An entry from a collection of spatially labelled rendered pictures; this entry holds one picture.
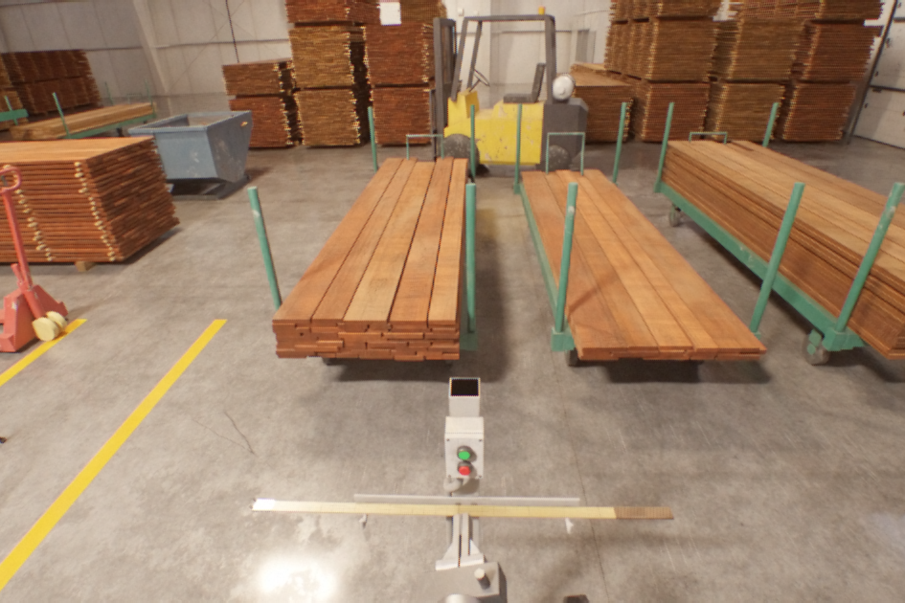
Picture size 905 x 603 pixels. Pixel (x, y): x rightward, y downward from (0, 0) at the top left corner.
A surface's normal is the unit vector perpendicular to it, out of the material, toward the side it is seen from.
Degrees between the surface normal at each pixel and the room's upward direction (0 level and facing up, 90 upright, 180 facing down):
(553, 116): 90
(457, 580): 18
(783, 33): 90
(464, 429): 0
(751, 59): 90
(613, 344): 0
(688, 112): 90
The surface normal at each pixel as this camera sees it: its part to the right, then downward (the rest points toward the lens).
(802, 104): -0.04, 0.49
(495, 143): -0.26, 0.47
